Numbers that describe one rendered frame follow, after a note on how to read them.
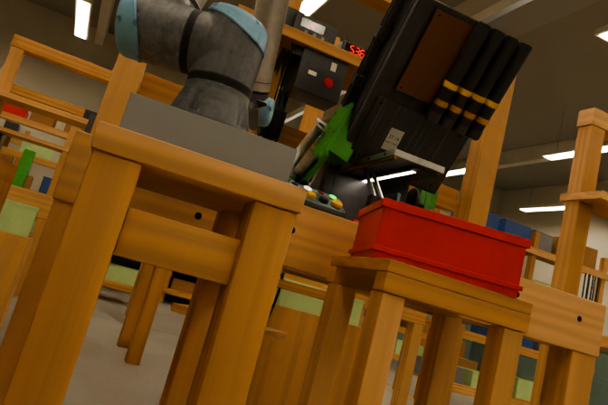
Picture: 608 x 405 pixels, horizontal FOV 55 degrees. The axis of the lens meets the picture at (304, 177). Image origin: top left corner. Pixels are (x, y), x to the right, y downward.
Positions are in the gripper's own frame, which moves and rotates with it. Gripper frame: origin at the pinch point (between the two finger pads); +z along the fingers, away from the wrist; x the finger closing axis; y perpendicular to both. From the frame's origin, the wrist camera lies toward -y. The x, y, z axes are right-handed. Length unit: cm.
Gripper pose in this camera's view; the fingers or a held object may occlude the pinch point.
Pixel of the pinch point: (233, 105)
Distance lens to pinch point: 118.4
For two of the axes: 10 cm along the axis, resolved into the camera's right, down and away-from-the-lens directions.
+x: -8.5, 1.8, -4.9
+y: 1.9, 9.8, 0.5
